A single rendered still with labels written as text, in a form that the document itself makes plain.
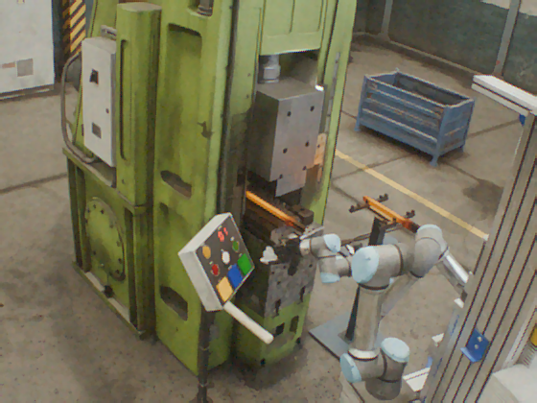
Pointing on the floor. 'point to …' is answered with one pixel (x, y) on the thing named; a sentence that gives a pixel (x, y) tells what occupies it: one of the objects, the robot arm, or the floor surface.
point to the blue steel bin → (415, 112)
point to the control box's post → (203, 353)
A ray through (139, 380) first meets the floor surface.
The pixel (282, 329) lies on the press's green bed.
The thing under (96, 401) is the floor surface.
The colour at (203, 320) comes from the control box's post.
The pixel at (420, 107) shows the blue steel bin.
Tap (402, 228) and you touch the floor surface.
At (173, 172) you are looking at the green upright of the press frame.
